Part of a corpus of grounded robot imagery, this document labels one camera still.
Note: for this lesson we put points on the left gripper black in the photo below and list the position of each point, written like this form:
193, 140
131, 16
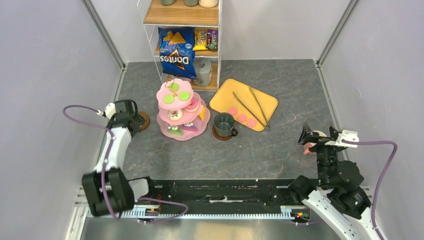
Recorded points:
139, 120

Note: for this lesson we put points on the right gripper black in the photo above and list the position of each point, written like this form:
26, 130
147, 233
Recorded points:
307, 135

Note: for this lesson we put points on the brown round coaster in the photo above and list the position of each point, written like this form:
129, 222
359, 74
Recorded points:
145, 120
220, 137

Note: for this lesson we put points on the green sandwich cookie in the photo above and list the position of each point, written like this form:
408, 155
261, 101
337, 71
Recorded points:
184, 96
173, 87
168, 99

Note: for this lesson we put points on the chocolate white donut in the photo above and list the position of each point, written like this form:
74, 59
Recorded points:
174, 115

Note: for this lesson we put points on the green cake slice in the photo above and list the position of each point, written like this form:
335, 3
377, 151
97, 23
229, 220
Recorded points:
175, 130

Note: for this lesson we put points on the purple cake slice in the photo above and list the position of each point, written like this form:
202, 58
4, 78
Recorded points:
189, 127

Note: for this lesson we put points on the metal serving tongs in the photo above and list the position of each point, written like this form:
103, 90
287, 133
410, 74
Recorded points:
252, 105

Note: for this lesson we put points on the pink frosted donut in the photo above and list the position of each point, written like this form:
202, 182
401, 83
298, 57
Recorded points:
193, 105

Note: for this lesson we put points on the yellow cake slice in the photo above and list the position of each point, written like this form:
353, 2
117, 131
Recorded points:
201, 115

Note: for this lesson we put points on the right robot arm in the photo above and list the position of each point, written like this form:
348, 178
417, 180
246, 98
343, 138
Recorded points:
338, 198

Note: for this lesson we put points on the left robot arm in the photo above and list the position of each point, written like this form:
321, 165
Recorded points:
107, 190

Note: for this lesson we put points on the pink three-tier cake stand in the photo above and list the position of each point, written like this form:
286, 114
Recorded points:
164, 122

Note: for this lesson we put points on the pink sandwich cookie front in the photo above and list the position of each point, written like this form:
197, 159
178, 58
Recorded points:
251, 122

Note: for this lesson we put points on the pink sandwich cookie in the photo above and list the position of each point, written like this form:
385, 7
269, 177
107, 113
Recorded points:
242, 117
233, 111
251, 122

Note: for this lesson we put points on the blue Doritos chip bag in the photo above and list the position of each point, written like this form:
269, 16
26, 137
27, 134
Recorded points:
176, 53

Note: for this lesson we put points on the yellow serving tray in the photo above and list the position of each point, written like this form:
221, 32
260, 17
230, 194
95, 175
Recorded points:
223, 100

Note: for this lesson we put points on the grey ceramic mug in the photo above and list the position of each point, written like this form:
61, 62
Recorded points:
203, 70

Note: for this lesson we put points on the pink sandwich cookie middle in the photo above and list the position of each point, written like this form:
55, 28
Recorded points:
242, 117

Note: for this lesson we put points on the pink sandwich cookie far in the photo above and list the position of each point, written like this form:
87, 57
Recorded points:
233, 111

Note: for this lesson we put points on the yellow M&M candy bag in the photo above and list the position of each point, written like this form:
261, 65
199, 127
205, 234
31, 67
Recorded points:
200, 40

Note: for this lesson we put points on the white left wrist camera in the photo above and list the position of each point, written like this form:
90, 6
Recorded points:
108, 112

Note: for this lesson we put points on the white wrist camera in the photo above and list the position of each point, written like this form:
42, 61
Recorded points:
345, 139
108, 112

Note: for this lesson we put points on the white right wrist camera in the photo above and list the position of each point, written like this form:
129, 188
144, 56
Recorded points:
345, 139

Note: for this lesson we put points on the white cable track rail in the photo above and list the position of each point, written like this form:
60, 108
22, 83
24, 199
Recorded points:
142, 213

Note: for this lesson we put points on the white wire wooden shelf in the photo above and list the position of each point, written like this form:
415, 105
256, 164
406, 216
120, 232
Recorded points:
200, 14

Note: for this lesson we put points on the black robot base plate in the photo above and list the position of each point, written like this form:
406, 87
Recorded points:
221, 196

